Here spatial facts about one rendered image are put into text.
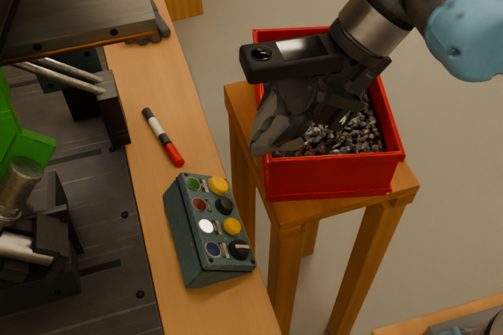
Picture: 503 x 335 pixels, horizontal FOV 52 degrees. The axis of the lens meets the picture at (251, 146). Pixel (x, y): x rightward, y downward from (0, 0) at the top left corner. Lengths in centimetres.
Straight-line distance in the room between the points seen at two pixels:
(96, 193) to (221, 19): 181
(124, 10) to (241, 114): 38
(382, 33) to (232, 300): 38
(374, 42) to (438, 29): 11
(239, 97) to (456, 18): 62
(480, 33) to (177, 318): 47
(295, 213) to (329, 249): 89
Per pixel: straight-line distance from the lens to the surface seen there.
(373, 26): 58
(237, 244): 68
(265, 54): 58
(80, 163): 84
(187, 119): 86
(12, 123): 61
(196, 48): 237
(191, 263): 68
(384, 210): 98
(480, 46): 48
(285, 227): 87
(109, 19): 70
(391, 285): 174
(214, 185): 73
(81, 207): 79
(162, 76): 94
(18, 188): 61
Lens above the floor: 154
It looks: 52 degrees down
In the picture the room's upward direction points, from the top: straight up
